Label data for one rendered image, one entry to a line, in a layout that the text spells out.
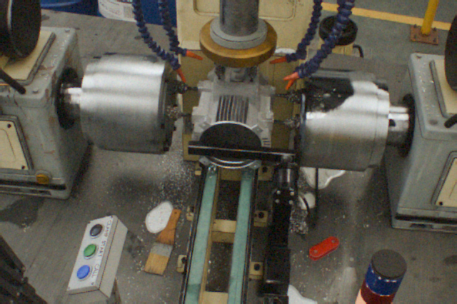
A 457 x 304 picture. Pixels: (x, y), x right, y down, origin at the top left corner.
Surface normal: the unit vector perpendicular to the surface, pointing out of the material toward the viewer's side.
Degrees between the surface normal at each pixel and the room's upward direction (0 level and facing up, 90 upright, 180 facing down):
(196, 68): 90
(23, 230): 0
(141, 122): 69
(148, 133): 81
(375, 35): 0
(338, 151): 84
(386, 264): 0
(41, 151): 90
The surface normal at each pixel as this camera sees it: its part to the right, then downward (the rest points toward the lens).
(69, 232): 0.02, -0.70
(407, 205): -0.10, 0.71
